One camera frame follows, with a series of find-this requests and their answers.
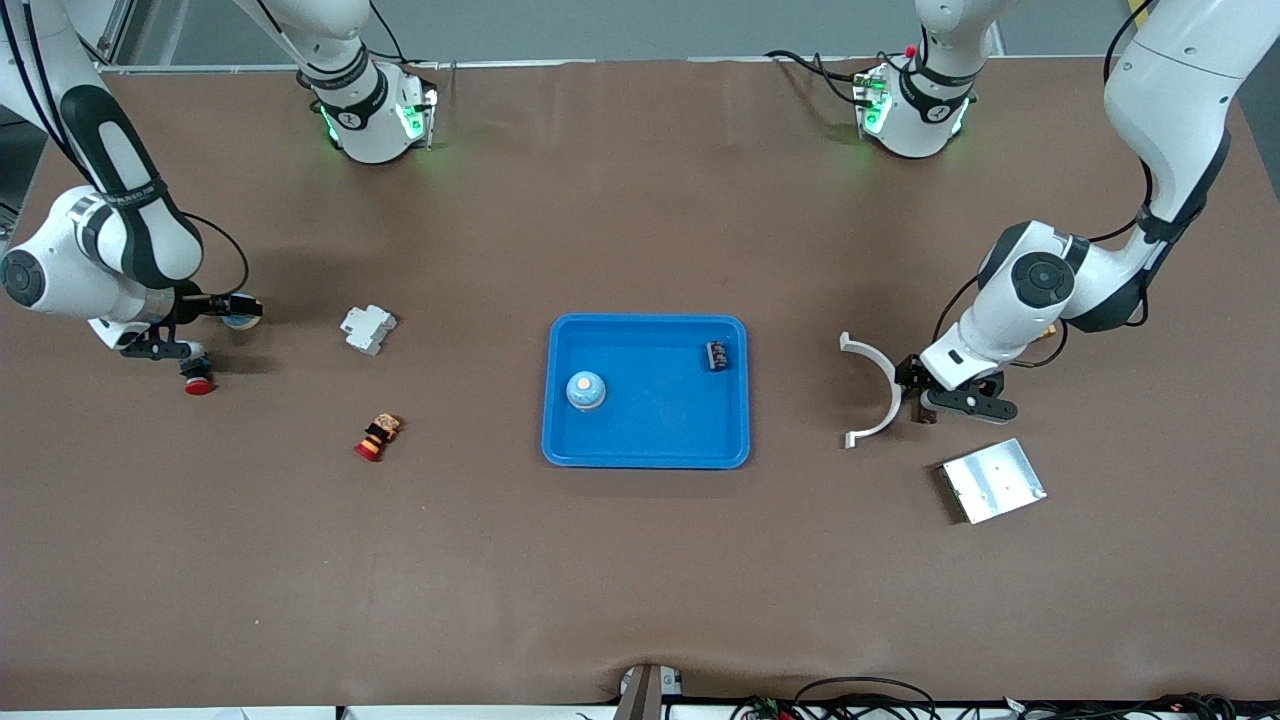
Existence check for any blue plastic tray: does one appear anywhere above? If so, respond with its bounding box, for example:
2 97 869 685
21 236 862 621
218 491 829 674
541 313 751 470

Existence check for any silver metal plate box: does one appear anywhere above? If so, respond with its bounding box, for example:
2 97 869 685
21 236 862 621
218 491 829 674
936 438 1048 525

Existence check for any white circuit breaker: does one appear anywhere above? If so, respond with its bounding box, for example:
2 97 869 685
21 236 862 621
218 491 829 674
340 304 399 358

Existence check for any red emergency button orange base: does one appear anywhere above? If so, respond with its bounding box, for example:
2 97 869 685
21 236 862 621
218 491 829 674
353 413 402 463

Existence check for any brown table mat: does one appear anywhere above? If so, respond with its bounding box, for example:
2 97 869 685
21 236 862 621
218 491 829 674
0 55 1280 713

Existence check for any white curved plastic bracket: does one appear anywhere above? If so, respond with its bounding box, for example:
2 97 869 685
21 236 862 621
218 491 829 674
838 331 904 449

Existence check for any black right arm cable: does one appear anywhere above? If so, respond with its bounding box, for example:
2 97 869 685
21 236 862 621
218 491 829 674
0 0 251 296

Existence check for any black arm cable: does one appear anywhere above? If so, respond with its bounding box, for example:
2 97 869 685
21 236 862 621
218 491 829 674
0 0 251 296
932 0 1161 371

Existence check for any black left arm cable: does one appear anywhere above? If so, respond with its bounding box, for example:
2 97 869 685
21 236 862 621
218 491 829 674
932 0 1161 371

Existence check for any aluminium frame post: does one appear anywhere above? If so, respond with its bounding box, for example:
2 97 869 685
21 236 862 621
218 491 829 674
95 0 141 69

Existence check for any thin black base cable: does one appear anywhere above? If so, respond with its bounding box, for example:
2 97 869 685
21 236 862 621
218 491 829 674
368 0 407 64

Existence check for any black cable loop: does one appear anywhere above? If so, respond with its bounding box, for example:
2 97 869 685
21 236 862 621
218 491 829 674
735 677 941 720

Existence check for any thick black base cable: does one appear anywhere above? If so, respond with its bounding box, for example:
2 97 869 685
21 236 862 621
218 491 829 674
765 48 871 107

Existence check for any black cable bundle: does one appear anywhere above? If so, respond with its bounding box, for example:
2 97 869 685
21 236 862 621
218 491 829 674
1000 690 1241 720

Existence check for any grey metal mount bracket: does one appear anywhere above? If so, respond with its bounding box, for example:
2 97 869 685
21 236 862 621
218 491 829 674
615 663 683 720

